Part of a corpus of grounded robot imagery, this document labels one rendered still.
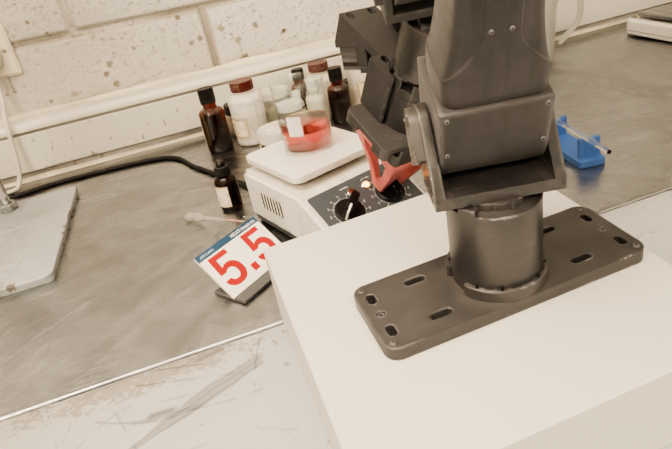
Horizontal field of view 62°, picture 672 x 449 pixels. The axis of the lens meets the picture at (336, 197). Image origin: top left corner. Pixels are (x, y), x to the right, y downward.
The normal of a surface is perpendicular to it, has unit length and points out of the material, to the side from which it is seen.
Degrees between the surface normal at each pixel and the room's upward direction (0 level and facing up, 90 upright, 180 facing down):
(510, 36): 112
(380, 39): 30
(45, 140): 90
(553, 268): 4
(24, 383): 0
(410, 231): 4
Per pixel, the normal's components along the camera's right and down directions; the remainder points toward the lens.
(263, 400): -0.18, -0.88
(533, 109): 0.11, 0.73
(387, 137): 0.14, -0.64
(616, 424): 0.30, 0.37
